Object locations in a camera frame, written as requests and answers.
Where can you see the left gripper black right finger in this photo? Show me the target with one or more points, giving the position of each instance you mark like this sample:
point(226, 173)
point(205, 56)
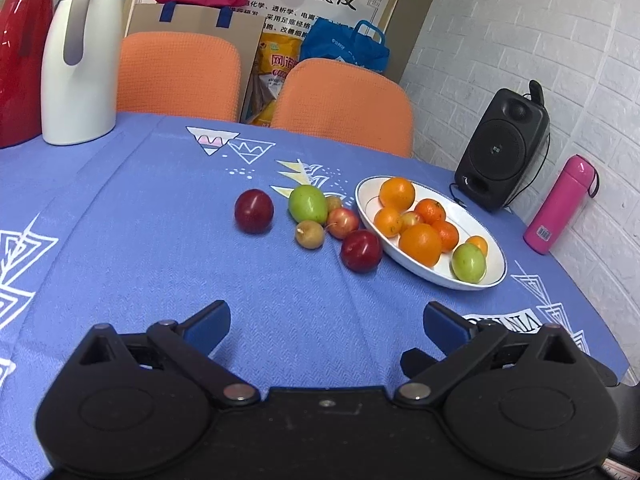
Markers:
point(519, 403)

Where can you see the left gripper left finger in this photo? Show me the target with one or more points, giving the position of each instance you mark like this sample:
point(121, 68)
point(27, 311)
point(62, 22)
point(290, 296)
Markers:
point(134, 403)

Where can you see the green apple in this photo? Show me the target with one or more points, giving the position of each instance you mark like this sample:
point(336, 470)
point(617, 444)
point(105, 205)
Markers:
point(308, 203)
point(468, 263)

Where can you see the small yellow orange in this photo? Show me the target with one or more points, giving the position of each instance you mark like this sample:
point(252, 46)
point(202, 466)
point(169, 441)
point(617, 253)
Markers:
point(480, 243)

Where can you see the small mandarin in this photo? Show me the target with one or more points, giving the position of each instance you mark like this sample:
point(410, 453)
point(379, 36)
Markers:
point(448, 234)

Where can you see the large front orange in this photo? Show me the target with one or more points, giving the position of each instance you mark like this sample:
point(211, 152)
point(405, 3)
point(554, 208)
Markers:
point(422, 243)

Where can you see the large orange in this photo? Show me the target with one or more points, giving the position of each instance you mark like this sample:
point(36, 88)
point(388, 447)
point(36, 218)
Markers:
point(397, 193)
point(422, 243)

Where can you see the mandarin with green stem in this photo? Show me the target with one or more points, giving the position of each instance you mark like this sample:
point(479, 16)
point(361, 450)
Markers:
point(430, 210)

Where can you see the red yellow small apple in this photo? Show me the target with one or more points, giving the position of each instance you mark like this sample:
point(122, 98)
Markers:
point(409, 219)

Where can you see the dark red plum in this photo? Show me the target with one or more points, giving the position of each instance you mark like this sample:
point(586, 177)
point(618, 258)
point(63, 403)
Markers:
point(253, 211)
point(361, 251)

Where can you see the pink thermos bottle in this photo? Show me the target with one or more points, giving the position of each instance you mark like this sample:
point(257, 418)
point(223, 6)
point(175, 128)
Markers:
point(577, 180)

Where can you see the brown kiwi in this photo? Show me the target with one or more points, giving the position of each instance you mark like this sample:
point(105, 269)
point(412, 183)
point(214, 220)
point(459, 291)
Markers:
point(309, 234)

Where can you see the blue patterned tablecloth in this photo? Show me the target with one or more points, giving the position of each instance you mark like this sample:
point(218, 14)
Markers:
point(139, 226)

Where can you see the black speaker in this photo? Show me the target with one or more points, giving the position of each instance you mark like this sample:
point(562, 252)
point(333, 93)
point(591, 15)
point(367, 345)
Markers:
point(502, 146)

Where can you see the small kiwi behind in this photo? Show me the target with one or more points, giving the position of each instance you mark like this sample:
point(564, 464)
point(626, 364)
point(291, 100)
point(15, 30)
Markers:
point(333, 202)

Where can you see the white thermos jug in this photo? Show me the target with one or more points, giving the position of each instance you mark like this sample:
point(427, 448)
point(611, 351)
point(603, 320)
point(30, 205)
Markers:
point(79, 71)

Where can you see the left orange chair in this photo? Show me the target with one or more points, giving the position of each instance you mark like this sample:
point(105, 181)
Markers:
point(179, 74)

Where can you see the orange chair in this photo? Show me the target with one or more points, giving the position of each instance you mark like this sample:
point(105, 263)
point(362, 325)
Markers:
point(179, 74)
point(345, 103)

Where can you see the right orange chair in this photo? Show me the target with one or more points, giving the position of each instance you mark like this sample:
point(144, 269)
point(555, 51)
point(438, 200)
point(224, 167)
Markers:
point(345, 103)

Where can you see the yellow snack bag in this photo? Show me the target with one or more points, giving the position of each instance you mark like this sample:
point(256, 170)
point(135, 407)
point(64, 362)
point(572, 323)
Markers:
point(276, 56)

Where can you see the blue shopping bag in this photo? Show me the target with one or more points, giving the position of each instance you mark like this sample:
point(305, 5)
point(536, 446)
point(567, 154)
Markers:
point(362, 45)

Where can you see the brown paper bag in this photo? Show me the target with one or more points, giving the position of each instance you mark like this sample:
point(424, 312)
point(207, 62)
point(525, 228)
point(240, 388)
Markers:
point(240, 30)

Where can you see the red thermos jug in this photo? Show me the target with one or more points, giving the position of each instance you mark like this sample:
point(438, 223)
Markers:
point(24, 29)

